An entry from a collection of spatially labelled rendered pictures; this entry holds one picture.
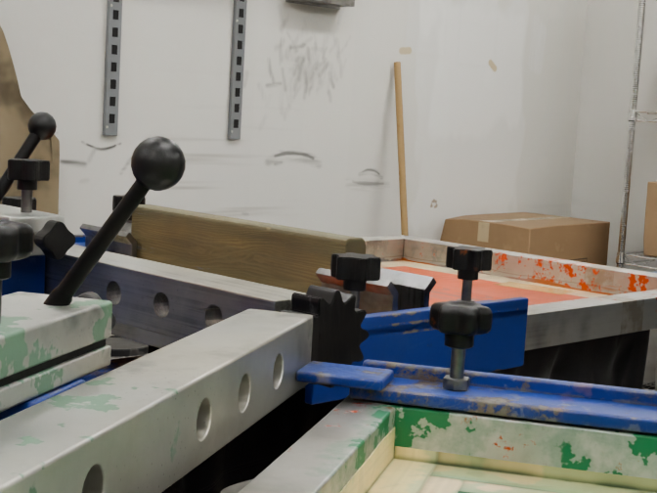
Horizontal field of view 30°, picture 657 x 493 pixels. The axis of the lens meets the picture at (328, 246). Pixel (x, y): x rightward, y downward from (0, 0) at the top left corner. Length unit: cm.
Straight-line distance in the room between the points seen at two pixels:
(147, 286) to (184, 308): 5
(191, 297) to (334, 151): 332
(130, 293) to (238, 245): 29
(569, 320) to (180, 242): 44
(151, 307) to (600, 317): 55
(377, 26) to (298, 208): 73
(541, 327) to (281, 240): 28
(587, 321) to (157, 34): 259
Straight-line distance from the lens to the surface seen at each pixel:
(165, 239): 143
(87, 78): 363
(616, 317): 141
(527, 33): 514
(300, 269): 126
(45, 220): 113
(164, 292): 103
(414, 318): 111
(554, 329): 131
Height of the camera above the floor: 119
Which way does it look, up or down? 6 degrees down
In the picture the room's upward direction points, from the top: 3 degrees clockwise
